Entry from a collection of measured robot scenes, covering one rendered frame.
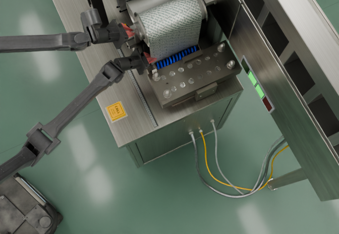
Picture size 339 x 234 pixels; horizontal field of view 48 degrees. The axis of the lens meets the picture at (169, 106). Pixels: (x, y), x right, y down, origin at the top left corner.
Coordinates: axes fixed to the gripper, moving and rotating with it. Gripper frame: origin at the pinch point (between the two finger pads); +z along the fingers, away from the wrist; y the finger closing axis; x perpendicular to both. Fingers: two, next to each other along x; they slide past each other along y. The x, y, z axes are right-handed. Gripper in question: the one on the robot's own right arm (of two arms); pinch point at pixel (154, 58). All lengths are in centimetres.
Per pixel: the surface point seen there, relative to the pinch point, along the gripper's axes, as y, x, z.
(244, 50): 19.7, 31.0, 17.7
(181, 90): 17.2, -0.7, 6.2
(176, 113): 22.9, -14.4, 8.5
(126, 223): 54, -117, 11
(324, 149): 67, 45, 9
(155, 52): 0.2, 6.2, -3.2
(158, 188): 43, -103, 36
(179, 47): 0.3, 7.3, 9.8
